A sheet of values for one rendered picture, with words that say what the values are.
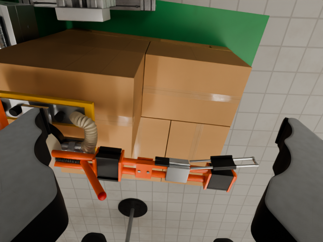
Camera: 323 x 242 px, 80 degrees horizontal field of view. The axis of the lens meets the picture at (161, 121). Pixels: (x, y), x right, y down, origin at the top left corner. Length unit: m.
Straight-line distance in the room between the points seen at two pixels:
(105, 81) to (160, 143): 0.75
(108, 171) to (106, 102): 0.28
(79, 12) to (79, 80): 0.24
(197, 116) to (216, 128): 0.16
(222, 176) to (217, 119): 0.71
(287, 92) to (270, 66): 0.32
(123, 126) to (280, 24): 1.42
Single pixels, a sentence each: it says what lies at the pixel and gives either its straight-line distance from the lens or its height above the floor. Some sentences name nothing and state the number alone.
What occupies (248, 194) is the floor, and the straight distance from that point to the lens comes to 2.85.
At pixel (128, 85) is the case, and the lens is 0.74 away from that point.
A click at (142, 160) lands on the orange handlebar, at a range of 0.62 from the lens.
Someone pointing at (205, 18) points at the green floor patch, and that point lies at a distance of 1.65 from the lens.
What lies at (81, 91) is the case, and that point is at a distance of 0.81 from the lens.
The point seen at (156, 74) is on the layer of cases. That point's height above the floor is 0.54.
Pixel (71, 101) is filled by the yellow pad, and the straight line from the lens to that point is 0.69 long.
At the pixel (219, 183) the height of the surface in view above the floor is 1.21.
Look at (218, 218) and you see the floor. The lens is 3.17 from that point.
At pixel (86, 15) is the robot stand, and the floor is 0.99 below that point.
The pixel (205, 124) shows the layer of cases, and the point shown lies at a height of 0.54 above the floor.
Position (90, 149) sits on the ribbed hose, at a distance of 0.68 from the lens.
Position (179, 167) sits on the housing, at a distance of 0.61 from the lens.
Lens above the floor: 1.62
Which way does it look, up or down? 58 degrees down
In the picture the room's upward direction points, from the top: 177 degrees counter-clockwise
